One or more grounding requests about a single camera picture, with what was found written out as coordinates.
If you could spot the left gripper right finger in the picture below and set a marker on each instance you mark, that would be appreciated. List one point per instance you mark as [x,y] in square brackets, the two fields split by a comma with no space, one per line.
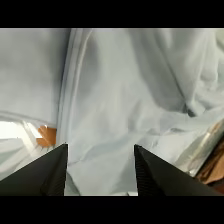
[156,178]

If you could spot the silver frame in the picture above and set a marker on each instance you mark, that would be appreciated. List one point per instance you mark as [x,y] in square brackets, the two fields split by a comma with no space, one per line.
[200,151]

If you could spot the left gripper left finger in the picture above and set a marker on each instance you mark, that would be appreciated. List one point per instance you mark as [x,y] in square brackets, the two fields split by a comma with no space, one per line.
[45,178]

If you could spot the light blue shirt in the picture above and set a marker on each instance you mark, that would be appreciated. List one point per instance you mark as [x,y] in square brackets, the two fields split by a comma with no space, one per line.
[126,96]

